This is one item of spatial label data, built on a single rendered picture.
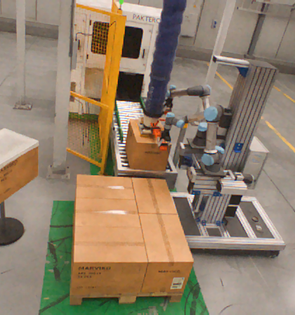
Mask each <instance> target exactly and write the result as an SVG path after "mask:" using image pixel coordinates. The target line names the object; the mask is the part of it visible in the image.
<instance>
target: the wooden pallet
mask: <svg viewBox="0 0 295 315"><path fill-rule="evenodd" d="M71 288H72V275H71ZM71 288H70V305H76V304H81V303H82V298H83V297H118V298H119V304H134V303H135V300H136V296H141V297H147V296H169V301H170V302H180V301H181V298H182V296H183V292H144V293H141V292H140V293H117V294H71Z"/></svg>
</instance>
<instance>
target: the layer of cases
mask: <svg viewBox="0 0 295 315"><path fill-rule="evenodd" d="M193 264H194V260H193V258H192V254H191V252H190V249H189V247H188V243H187V240H186V239H185V234H184V231H183V228H182V226H181V223H180V220H179V218H178V215H177V212H176V209H175V207H174V204H173V201H172V197H171V194H170V191H169V188H168V186H167V184H166V180H165V179H149V178H137V177H124V176H89V175H77V186H76V194H75V202H74V230H73V245H72V273H71V275H72V288H71V294H117V293H169V292H183V289H184V287H185V284H186V282H187V279H188V276H189V275H190V271H191V269H192V265H193Z"/></svg>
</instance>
